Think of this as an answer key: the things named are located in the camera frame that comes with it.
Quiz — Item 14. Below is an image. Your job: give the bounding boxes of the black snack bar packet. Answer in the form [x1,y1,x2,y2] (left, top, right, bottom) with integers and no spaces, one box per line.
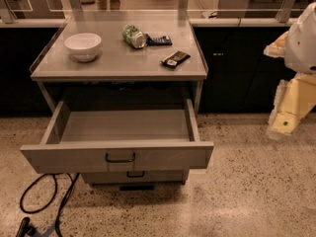
[161,51,191,69]

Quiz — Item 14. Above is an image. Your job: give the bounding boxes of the black floor cable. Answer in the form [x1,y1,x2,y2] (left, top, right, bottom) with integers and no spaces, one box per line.
[19,172,81,237]

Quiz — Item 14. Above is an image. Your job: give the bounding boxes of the black plug on floor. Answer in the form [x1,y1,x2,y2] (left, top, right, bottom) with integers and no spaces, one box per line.
[16,217,36,237]

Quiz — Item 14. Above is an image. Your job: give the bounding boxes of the grey drawer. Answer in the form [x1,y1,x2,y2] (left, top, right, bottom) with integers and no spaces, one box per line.
[81,170,189,185]
[21,102,213,174]

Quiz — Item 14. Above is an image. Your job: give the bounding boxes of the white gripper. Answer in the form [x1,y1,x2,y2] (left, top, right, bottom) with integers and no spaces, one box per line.
[264,2,316,140]

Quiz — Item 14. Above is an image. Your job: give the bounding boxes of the grey lower drawer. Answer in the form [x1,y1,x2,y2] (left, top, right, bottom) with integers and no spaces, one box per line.
[81,170,189,185]

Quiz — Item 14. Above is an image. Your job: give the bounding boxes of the grey cabinet table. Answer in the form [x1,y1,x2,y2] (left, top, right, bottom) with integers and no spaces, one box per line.
[31,10,207,108]

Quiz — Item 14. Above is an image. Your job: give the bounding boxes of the background desk left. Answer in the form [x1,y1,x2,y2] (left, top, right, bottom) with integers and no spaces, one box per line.
[5,0,64,19]

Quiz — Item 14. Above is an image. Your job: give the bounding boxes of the white ceramic bowl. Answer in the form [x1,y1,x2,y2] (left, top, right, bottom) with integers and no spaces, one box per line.
[64,33,102,62]

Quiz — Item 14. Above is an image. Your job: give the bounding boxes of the green soda can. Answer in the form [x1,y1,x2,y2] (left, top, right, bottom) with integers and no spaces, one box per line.
[121,25,146,49]

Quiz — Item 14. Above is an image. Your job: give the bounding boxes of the blue snack packet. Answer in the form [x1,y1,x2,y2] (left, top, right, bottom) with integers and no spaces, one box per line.
[146,35,173,46]

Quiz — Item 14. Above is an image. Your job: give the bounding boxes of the grey top drawer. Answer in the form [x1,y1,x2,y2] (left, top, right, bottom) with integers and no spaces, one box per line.
[21,102,213,174]

